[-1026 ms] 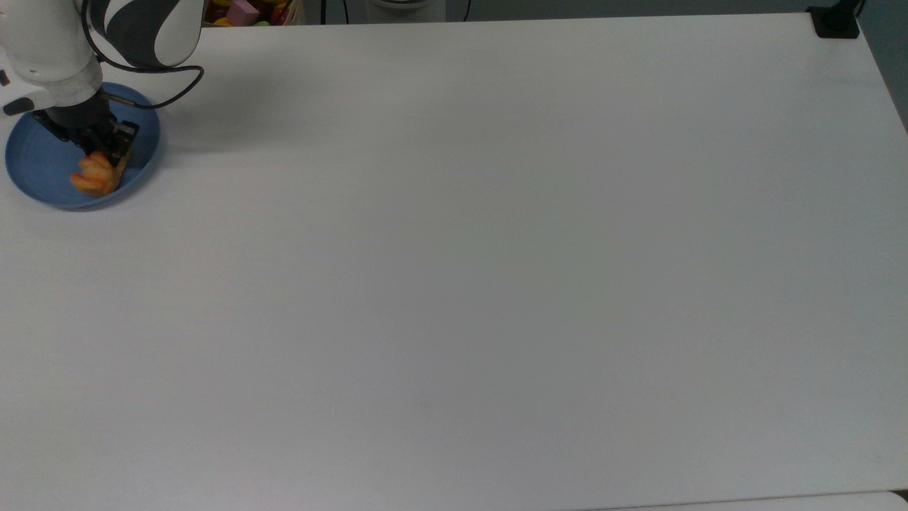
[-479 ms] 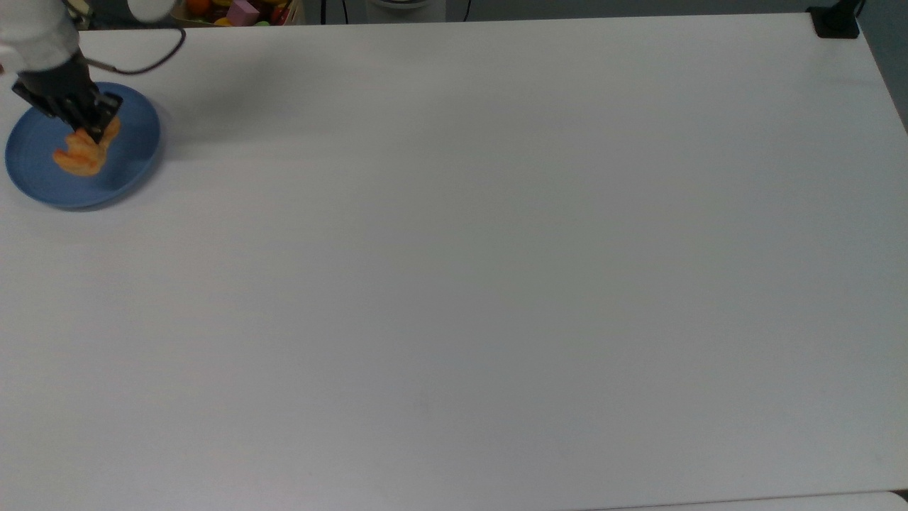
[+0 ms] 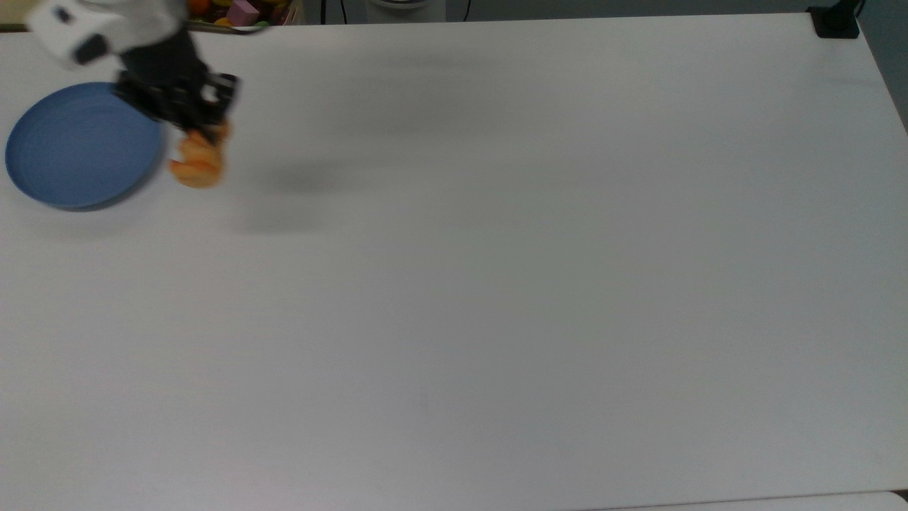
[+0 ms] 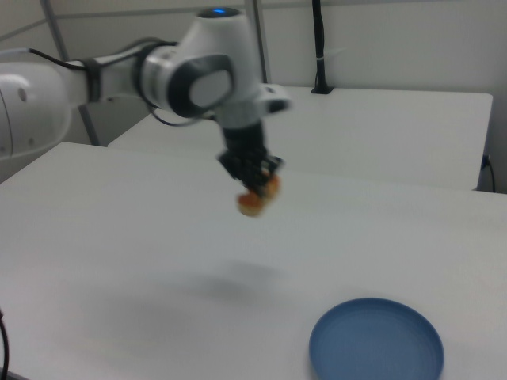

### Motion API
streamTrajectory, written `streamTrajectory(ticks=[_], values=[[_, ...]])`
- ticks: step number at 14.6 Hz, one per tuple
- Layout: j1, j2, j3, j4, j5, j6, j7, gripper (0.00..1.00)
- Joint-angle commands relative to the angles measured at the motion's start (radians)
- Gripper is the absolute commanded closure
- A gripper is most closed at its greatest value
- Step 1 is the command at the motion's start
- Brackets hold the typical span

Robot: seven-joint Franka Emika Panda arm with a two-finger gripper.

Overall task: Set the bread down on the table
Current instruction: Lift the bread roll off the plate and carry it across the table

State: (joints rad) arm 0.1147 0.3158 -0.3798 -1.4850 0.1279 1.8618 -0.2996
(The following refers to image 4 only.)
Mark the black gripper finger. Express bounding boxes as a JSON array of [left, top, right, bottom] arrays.
[[261, 155, 287, 187], [235, 173, 265, 198]]

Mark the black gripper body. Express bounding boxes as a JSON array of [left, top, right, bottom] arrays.
[[215, 121, 278, 184]]

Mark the orange braided bread loaf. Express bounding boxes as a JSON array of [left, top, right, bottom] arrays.
[[236, 175, 283, 219]]

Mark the white side table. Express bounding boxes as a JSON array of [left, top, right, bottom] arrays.
[[107, 83, 494, 192]]

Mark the black pole with base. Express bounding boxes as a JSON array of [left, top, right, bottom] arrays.
[[310, 0, 336, 96]]

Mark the blue round plate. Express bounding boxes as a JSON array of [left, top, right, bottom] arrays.
[[308, 297, 445, 380]]

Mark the grey metal frame post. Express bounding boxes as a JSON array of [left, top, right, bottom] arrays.
[[39, 0, 101, 147], [250, 0, 273, 85]]

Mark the white cable tie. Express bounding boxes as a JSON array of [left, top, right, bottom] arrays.
[[315, 47, 346, 63]]

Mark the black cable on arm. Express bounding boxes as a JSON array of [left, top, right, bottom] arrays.
[[27, 36, 219, 128]]

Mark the black wall power cable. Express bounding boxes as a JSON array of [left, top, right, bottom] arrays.
[[480, 154, 497, 193]]

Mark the black cable at table edge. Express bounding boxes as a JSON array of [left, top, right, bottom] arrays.
[[0, 305, 12, 370]]

